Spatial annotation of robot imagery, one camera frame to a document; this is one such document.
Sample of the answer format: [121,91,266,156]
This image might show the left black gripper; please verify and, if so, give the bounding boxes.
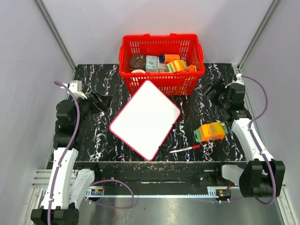
[73,90,113,127]

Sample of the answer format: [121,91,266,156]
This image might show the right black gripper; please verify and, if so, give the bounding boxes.
[199,78,231,109]

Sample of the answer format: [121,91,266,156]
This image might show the pink framed whiteboard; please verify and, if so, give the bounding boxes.
[109,80,181,161]

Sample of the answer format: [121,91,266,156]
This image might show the red whiteboard marker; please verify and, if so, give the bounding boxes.
[169,144,200,153]

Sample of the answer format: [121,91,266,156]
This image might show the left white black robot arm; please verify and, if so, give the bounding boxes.
[30,91,113,225]

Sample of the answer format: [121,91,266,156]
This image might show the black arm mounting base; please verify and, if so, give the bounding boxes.
[74,161,238,187]

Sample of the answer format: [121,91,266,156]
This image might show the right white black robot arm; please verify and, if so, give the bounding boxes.
[202,78,285,205]

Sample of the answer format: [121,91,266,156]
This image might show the orange snack packet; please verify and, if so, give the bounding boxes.
[184,64,197,72]

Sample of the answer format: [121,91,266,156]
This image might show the yellow sponge pack in basket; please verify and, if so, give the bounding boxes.
[166,60,188,73]

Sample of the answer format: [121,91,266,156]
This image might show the white round lid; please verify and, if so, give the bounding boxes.
[131,69,145,74]

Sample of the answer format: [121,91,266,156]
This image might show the brown chocolate muffin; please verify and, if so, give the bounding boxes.
[129,54,146,71]

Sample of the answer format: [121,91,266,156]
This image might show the red plastic shopping basket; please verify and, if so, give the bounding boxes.
[119,33,205,96]

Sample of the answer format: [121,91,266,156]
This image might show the pink small box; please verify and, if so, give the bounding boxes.
[157,61,168,73]

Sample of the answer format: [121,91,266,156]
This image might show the orange blue can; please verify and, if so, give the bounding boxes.
[158,54,180,63]

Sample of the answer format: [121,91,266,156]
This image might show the teal small box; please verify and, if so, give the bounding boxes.
[145,55,158,73]

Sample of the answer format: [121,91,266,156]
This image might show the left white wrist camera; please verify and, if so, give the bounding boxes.
[63,80,87,99]

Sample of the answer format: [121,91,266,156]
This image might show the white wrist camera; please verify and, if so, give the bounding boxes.
[63,80,87,99]
[225,73,244,88]

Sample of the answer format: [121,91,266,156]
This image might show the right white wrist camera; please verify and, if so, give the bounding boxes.
[225,73,244,88]

